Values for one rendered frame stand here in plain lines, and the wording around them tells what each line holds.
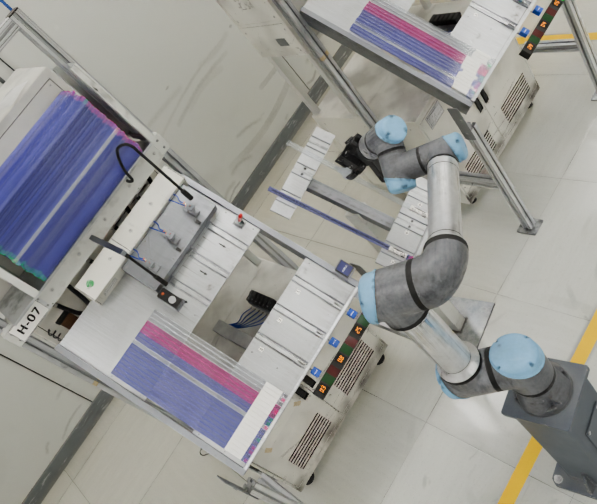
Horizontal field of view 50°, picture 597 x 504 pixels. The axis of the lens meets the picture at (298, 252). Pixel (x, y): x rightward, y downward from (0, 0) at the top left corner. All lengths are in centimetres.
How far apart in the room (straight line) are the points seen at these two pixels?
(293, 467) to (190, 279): 93
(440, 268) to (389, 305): 13
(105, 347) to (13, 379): 170
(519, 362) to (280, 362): 76
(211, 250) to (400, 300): 92
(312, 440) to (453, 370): 112
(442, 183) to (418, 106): 121
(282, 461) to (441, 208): 143
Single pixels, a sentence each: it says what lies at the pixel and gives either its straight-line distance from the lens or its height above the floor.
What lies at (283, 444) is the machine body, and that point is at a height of 30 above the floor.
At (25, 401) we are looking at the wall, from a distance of 385.
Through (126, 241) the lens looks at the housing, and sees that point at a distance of 210.
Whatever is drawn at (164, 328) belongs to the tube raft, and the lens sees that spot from 208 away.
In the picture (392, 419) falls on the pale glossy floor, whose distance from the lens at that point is 269.
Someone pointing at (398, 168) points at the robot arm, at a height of 115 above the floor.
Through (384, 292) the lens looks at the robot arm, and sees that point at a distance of 136.
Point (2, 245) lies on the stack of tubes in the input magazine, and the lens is 197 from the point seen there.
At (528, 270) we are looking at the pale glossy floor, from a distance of 275.
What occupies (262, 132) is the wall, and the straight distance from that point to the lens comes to 416.
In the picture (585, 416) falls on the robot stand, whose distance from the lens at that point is 191.
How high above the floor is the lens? 217
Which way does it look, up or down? 38 degrees down
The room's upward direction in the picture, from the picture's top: 46 degrees counter-clockwise
